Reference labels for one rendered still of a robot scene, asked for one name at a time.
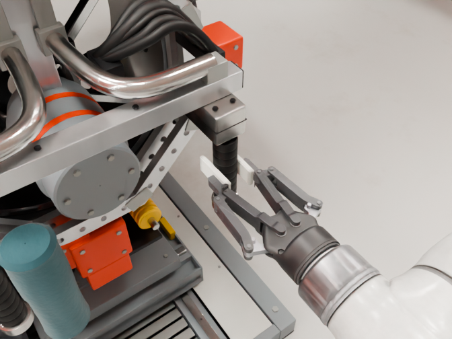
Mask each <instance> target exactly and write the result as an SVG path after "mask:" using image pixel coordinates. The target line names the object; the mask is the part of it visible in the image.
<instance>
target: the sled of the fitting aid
mask: <svg viewBox="0 0 452 339"><path fill-rule="evenodd" d="M158 223H159V228H158V230H159V231H160V232H161V234H162V235H163V236H164V238H166V240H167V241H168V243H169V244H170V245H171V247H172V248H173V249H174V251H175V252H176V253H177V255H178V256H179V257H180V262H181V267H179V268H178V269H176V270H175V271H173V272H171V273H169V274H168V275H166V276H165V277H163V278H161V279H159V280H158V281H156V282H155V283H153V284H152V285H149V286H148V287H146V288H145V289H143V290H142V291H139V292H138V293H136V294H135V295H133V296H132V297H129V298H128V299H126V300H125V301H123V302H122V303H119V304H118V305H116V306H115V307H113V308H111V309H109V310H108V311H106V312H105V313H103V314H101V315H99V316H98V317H96V318H95V319H93V320H91V321H90V322H88V324H87V325H86V327H85V328H84V330H83V331H82V332H81V333H79V334H78V335H76V336H74V337H72V338H70V339H111V338H113V337H115V336H116V335H118V334H119V333H121V332H123V331H124V330H125V329H127V328H129V327H131V326H132V325H133V324H135V323H137V322H138V321H140V320H142V319H143V318H144V317H147V316H148V315H149V314H151V313H153V312H154V311H156V310H157V309H159V308H160V307H162V306H164V305H165V304H167V303H169V302H170V301H172V300H173V299H175V298H176V297H178V296H180V295H181V294H183V293H185V292H186V291H188V290H189V289H191V288H192V287H194V286H196V285H197V284H198V283H201V282H202V281H203V271H202V266H201V265H200V264H199V262H198V261H197V259H196V258H195V257H194V256H193V255H192V253H191V252H190V250H189V249H188V248H187V247H186V246H185V244H184V243H183V242H182V240H181V239H180V238H179V237H178V235H177V234H176V232H175V230H174V229H173V228H172V226H171V225H170V224H169V223H168V221H167V220H166V219H165V217H163V216H161V218H160V220H159V221H158ZM0 269H1V270H2V271H3V273H4V274H5V276H6V277H7V279H8V280H9V282H10V283H11V285H12V286H13V287H14V285H13V283H12V281H11V280H10V278H9V276H8V275H7V273H6V271H5V269H4V268H3V267H2V266H0ZM14 289H15V290H16V292H17V293H18V291H17V289H16V288H15V287H14ZM18 295H19V296H20V298H21V295H20V294H19V293H18ZM21 299H22V298H21ZM26 334H27V335H28V338H29V339H40V337H39V335H38V333H37V331H36V329H35V327H34V324H33V322H32V325H31V326H30V327H29V328H28V329H27V330H26Z"/></svg>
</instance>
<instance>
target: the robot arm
mask: <svg viewBox="0 0 452 339"><path fill-rule="evenodd" d="M200 170H201V171H202V172H203V173H204V174H205V176H206V177H207V178H208V184H209V187H210V188H211V189H212V190H213V192H214V193H215V194H216V195H217V196H215V197H214V211H215V213H216V214H217V216H218V217H219V218H220V220H221V221H222V222H223V224H224V225H225V226H226V228H227V229H228V230H229V232H230V233H231V234H232V236H233V237H234V238H235V240H236V241H237V242H238V244H239V245H240V246H241V250H242V252H243V257H244V259H245V260H251V259H252V258H253V256H256V255H260V254H266V255H267V256H268V257H270V258H273V259H274V260H276V261H277V262H278V264H279V266H280V267H281V268H282V269H283V270H284V271H285V272H286V273H287V274H288V276H289V277H290V278H291V279H292V280H293V281H294V282H295V284H296V285H299V288H298V294H299V296H300V298H302V300H303V301H304V302H305V303H306V304H307V305H308V306H309V308H310V309H311V310H312V311H313V312H314V313H315V314H316V316H318V317H319V318H320V321H321V322H322V323H323V325H325V326H326V327H327V328H328V329H329V331H331V333H332V334H333V335H334V337H335V339H452V232H451V233H450V234H448V235H447V236H445V237H444V238H442V240H440V241H439V242H437V243H436V244H435V245H434V246H433V247H431V248H430V249H429V250H428V251H427V252H426V253H425V254H423V256H422V257H421V258H420V259H419V261H417V263H416V264H415V265H413V267H411V269H409V270H408V271H406V272H405V273H403V274H401V275H399V276H397V277H394V278H392V279H391V280H387V279H386V278H385V277H384V276H383V275H382V274H381V273H380V272H379V271H378V269H376V268H374V267H373V266H372V265H371V264H370V263H369V262H367V261H366V260H365V259H364V258H363V257H362V256H361V255H360V254H359V253H358V252H357V251H356V250H355V249H354V248H353V247H352V246H350V245H348V244H343V245H340V243H339V242H338V241H337V240H336V239H335V238H334V237H333V236H332V235H331V234H330V233H329V232H328V231H326V230H325V229H324V228H323V227H322V226H319V225H318V223H317V219H316V218H317V217H319V216H320V214H321V211H322V206H323V202H322V201H321V200H319V199H317V198H314V197H312V196H310V195H308V194H307V193H306V192H304V191H303V190H302V189H300V187H298V186H297V185H296V184H295V183H293V182H292V181H291V180H290V179H288V178H287V177H286V176H285V175H284V174H282V173H281V172H280V171H278V170H277V169H276V168H275V167H273V166H270V167H268V169H265V170H262V169H258V168H257V167H256V166H255V165H254V164H253V163H252V162H251V161H250V160H249V159H248V158H244V159H242V158H241V157H240V156H239V155H238V154H237V173H238V174H239V175H240V176H241V177H242V178H243V179H244V180H245V181H246V182H247V183H248V184H249V185H252V184H253V181H254V187H255V186H256V187H257V188H258V189H259V191H260V192H261V194H262V195H263V197H264V198H265V199H266V201H267V203H268V204H269V205H270V207H271V208H272V210H273V211H274V212H275V215H273V216H269V215H267V214H266V213H265V212H260V211H259V210H258V209H256V208H255V207H254V206H252V205H251V204H250V203H248V202H247V201H246V200H244V199H243V198H242V197H240V196H239V195H238V194H236V193H235V192H234V191H232V190H231V182H230V181H229V180H228V179H227V178H226V177H225V176H224V175H223V174H222V173H221V172H220V171H219V170H218V169H217V168H216V167H215V166H214V165H213V164H212V163H211V162H210V161H209V160H208V159H207V158H206V157H205V156H204V155H201V156H200ZM280 193H281V194H282V195H283V196H284V197H286V198H287V199H288V200H290V201H291V202H292V203H293V204H294V205H295V206H296V207H297V208H299V209H300V210H301V211H303V212H304V213H301V212H298V211H294V210H293V208H292V207H291V205H290V204H289V203H288V202H287V200H284V199H283V197H282V196H281V195H280ZM235 213H236V214H237V215H239V216H240V217H241V218H242V219H243V220H245V221H246V222H247V223H249V224H250V225H251V226H252V227H254V228H255V230H256V231H257V232H258V233H259V234H260V235H261V236H262V241H263V243H259V242H258V241H257V239H256V238H255V237H251V235H250V233H249V231H248V230H247V229H246V228H245V226H244V225H243V224H242V222H241V221H240V220H239V219H238V218H237V216H236V215H235Z"/></svg>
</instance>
